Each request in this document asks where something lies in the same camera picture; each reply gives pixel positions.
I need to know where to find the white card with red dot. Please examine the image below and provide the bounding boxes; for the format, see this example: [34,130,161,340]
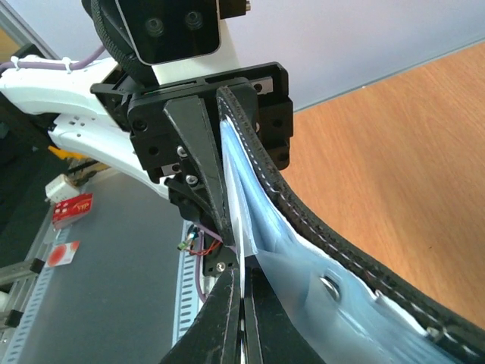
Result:
[46,240,80,268]

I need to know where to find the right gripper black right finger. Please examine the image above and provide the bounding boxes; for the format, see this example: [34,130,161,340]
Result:
[242,268,323,363]

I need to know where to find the white slotted cable duct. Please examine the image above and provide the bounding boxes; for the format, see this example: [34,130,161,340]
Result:
[172,219,208,346]

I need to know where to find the red VIP card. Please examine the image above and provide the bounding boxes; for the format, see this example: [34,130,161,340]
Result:
[52,193,93,230]

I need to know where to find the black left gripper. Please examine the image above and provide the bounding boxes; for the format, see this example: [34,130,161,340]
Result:
[91,62,293,246]

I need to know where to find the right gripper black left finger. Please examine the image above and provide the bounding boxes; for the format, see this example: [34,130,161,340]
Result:
[161,269,242,364]

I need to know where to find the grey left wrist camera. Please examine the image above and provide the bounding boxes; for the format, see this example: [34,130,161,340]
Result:
[115,1,246,85]

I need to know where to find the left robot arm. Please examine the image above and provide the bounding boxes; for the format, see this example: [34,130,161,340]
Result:
[1,1,293,245]

